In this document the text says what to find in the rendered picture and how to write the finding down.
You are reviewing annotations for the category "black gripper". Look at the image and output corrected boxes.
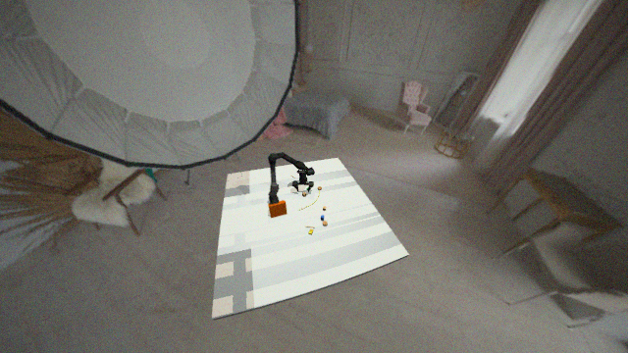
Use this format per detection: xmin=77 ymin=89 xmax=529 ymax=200
xmin=292 ymin=177 xmax=314 ymax=192

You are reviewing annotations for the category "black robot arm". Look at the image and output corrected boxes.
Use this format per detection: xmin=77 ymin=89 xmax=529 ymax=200
xmin=269 ymin=152 xmax=315 ymax=205

